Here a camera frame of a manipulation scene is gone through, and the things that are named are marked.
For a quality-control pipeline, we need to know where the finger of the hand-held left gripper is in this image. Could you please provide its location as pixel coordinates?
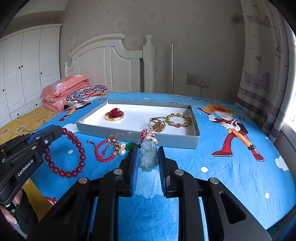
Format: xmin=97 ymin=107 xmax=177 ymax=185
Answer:
xmin=23 ymin=125 xmax=63 ymax=152
xmin=0 ymin=135 xmax=28 ymax=156

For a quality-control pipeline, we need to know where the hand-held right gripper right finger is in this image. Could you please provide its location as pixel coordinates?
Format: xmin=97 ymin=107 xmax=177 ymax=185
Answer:
xmin=157 ymin=146 xmax=272 ymax=241

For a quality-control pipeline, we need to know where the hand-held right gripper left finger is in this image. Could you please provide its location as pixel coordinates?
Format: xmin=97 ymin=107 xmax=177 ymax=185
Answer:
xmin=30 ymin=147 xmax=141 ymax=241

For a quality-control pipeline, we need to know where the pale jade pendant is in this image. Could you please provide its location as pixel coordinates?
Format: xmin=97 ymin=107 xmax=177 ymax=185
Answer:
xmin=139 ymin=130 xmax=160 ymax=172

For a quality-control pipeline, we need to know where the red bead bracelet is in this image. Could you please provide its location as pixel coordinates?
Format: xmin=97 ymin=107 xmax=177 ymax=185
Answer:
xmin=43 ymin=127 xmax=86 ymax=178

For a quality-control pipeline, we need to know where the gold flower ring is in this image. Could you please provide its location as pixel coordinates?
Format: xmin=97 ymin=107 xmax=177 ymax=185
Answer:
xmin=148 ymin=116 xmax=167 ymax=133

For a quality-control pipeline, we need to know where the gold bamboo bracelet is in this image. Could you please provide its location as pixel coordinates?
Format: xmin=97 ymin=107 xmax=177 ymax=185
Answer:
xmin=166 ymin=113 xmax=192 ymax=127

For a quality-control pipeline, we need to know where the grey cardboard box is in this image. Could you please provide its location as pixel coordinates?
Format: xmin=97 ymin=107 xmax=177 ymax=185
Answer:
xmin=76 ymin=100 xmax=201 ymax=150

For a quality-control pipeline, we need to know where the gold bangle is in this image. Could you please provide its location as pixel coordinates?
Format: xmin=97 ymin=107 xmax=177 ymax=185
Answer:
xmin=105 ymin=111 xmax=125 ymax=121

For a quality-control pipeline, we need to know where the person's left hand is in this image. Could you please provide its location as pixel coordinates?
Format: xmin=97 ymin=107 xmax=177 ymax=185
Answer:
xmin=0 ymin=189 xmax=38 ymax=233

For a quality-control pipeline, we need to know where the yellow floral bedsheet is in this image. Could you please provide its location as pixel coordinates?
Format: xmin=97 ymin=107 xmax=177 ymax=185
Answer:
xmin=0 ymin=107 xmax=61 ymax=220

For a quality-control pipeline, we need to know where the green pendant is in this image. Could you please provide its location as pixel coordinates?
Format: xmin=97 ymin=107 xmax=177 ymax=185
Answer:
xmin=125 ymin=142 xmax=142 ymax=160

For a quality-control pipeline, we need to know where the blue cartoon tablecloth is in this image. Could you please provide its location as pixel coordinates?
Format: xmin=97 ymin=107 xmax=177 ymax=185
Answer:
xmin=30 ymin=92 xmax=290 ymax=232

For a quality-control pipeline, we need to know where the folded pink quilt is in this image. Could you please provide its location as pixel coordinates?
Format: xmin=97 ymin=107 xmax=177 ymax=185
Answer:
xmin=40 ymin=75 xmax=90 ymax=114

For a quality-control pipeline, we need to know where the patterned pillow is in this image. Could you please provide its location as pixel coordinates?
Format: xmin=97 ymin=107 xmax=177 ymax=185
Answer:
xmin=66 ymin=85 xmax=109 ymax=102

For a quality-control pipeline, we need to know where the white wardrobe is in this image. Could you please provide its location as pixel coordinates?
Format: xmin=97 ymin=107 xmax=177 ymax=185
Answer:
xmin=0 ymin=24 xmax=62 ymax=121

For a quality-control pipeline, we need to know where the white bed headboard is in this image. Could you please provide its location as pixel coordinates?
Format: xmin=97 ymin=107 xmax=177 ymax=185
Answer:
xmin=64 ymin=34 xmax=155 ymax=93

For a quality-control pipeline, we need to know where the metal pole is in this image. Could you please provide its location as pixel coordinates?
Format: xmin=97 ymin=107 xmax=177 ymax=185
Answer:
xmin=171 ymin=44 xmax=174 ymax=94

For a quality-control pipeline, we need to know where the ship print curtain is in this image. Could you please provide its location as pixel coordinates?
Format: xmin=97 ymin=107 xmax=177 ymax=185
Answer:
xmin=235 ymin=0 xmax=296 ymax=139

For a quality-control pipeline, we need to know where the sheer white curtain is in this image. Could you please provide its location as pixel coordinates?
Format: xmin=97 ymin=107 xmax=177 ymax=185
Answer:
xmin=281 ymin=21 xmax=296 ymax=130

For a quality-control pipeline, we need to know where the red string bracelet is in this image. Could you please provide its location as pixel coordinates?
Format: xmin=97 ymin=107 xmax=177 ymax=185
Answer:
xmin=87 ymin=138 xmax=126 ymax=163

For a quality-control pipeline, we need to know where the white wall sticker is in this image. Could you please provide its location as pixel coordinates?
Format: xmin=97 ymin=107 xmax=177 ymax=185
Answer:
xmin=68 ymin=35 xmax=77 ymax=55

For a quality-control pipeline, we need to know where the wall switch plate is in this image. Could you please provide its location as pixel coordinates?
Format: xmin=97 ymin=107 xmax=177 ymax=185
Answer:
xmin=186 ymin=73 xmax=198 ymax=86

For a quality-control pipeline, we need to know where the wall socket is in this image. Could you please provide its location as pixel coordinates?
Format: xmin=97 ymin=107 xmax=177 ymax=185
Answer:
xmin=197 ymin=75 xmax=210 ymax=88

